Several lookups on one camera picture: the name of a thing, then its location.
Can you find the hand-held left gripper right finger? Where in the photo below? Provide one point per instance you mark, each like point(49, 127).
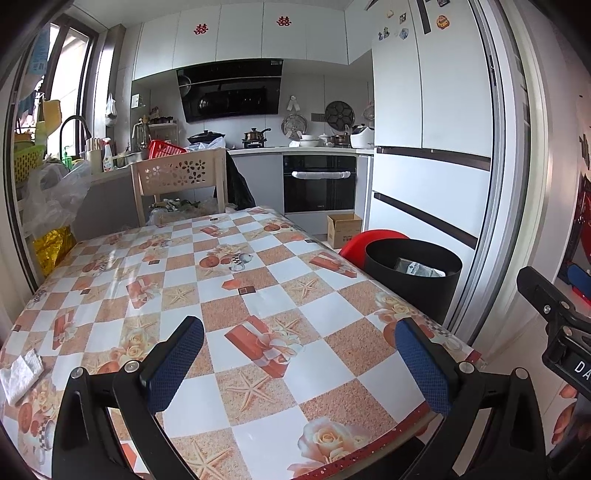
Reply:
point(425, 364)

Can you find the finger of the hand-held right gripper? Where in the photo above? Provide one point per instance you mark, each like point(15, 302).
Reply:
point(535, 288)
point(579, 276)

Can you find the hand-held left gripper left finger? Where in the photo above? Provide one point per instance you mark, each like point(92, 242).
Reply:
point(178, 364)

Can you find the black waste bin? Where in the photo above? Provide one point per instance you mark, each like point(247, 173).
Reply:
point(406, 300)

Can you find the person's right hand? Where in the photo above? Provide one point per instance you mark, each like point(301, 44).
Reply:
point(564, 424)

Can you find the checkered printed tablecloth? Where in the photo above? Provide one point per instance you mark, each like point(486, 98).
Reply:
point(286, 295)

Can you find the red plastic stool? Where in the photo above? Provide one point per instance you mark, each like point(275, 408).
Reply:
point(358, 244)

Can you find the cardboard box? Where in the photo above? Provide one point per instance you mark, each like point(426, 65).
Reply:
point(344, 230)

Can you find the white folded tissue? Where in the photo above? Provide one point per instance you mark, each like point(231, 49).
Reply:
point(21, 378)

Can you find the green leafy vegetables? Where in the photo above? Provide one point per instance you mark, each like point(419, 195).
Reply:
point(182, 206)

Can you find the gold foil bag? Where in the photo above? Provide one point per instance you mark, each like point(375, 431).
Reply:
point(53, 251)

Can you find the beige plastic rack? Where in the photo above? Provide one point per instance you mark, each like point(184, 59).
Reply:
point(180, 173)

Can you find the dark hanging cloth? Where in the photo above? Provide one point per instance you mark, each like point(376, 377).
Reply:
point(240, 182)

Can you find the black built-in oven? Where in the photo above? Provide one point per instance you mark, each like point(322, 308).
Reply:
point(318, 196)

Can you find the clear plastic bag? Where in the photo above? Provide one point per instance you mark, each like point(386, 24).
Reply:
point(55, 194)

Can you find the red plastic basket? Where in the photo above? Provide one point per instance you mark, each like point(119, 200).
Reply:
point(164, 148)

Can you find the white spray bottle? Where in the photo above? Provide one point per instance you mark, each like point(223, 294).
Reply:
point(108, 159)

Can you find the white utensil holder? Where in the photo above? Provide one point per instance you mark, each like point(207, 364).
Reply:
point(94, 161)

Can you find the pale crumpled plastic bag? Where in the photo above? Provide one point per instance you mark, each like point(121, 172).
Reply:
point(207, 145)

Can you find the white refrigerator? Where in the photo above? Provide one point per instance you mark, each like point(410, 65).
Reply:
point(429, 92)

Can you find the black wok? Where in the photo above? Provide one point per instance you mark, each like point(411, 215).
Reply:
point(205, 137)

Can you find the white rice cooker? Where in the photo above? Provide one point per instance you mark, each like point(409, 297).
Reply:
point(361, 137)

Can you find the green dish soap bottle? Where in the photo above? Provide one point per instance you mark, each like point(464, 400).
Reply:
point(68, 159)

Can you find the white spice rack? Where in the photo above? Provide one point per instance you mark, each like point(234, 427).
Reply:
point(161, 129)

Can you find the steel lidded pot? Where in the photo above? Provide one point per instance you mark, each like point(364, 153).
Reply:
point(340, 139)

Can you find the small steel pot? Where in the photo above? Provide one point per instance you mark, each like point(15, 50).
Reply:
point(255, 136)

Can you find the yellow-green plastic basket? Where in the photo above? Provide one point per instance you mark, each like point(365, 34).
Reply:
point(28, 164)

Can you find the white bowl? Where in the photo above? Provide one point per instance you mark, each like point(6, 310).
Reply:
point(308, 141)

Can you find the round dark grid plate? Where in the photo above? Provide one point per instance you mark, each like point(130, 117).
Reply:
point(339, 114)

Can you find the white hanging plastic bag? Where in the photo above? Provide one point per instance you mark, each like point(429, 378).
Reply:
point(111, 110)

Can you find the round metal steamer rack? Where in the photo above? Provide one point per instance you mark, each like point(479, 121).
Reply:
point(294, 125)

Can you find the black kitchen faucet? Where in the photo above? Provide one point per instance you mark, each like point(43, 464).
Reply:
point(69, 120)

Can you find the black range hood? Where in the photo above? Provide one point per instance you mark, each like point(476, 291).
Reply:
point(231, 92)

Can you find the yellow hanging cloth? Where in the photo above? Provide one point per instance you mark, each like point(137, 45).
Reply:
point(48, 115)

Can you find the orange fridge magnet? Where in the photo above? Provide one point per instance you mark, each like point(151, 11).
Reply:
point(443, 22)

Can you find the red paper-cut sticker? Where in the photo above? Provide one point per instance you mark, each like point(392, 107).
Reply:
point(201, 28)
point(283, 21)

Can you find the light blue hanging cloth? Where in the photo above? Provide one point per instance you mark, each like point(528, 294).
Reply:
point(40, 50)

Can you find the red wall decoration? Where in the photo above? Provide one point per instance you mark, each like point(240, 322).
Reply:
point(582, 221)

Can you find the white sliding door frame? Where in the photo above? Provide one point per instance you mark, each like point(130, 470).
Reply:
point(512, 184)

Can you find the white wall cabinets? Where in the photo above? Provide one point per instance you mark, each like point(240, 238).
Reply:
point(249, 37)

